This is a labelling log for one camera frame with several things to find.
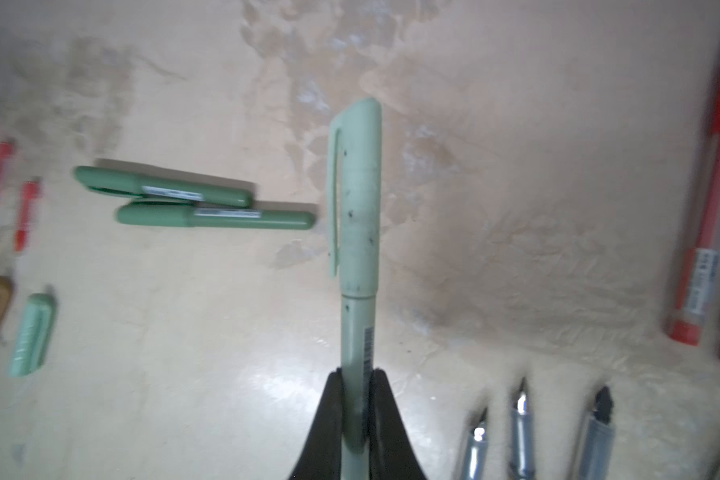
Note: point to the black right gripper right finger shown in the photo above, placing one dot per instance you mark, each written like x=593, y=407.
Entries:
x=391, y=455

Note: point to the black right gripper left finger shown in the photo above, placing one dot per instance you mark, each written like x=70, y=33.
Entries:
x=321, y=456

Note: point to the tan marker pen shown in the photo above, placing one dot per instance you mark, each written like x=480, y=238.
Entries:
x=476, y=445
x=521, y=451
x=597, y=442

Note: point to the tan marker pen front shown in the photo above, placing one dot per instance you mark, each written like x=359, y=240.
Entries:
x=597, y=442

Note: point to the light green marker cap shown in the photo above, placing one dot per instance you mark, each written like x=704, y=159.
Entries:
x=33, y=335

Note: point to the light green marker long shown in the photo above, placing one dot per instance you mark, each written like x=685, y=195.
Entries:
x=353, y=205

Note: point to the dark green marker pen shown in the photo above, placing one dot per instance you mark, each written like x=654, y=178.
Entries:
x=135, y=185

